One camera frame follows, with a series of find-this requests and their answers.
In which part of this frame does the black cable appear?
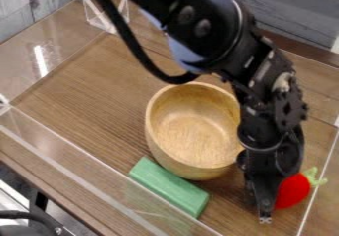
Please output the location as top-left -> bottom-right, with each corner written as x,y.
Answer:
0,209 -> 64,236

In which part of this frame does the red plush strawberry toy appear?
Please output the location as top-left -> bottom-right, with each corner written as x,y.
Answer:
273,167 -> 328,210

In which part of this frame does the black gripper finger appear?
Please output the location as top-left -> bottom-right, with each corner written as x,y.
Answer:
244,169 -> 281,224

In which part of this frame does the light wooden bowl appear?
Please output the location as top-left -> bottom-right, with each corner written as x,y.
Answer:
144,82 -> 243,180

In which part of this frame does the black metal table leg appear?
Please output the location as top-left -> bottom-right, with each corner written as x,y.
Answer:
29,189 -> 48,212

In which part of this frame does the green rectangular block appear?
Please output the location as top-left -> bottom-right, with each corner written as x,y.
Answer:
128,157 -> 210,218

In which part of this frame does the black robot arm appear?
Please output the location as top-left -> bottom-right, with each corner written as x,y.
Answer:
96,0 -> 308,223

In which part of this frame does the clear acrylic corner bracket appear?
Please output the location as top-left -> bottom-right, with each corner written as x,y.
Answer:
82,0 -> 129,35

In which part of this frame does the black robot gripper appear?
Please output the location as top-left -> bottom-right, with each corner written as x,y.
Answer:
222,41 -> 308,180

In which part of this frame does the clear acrylic tray wall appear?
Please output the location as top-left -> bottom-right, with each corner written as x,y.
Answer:
0,94 -> 221,236

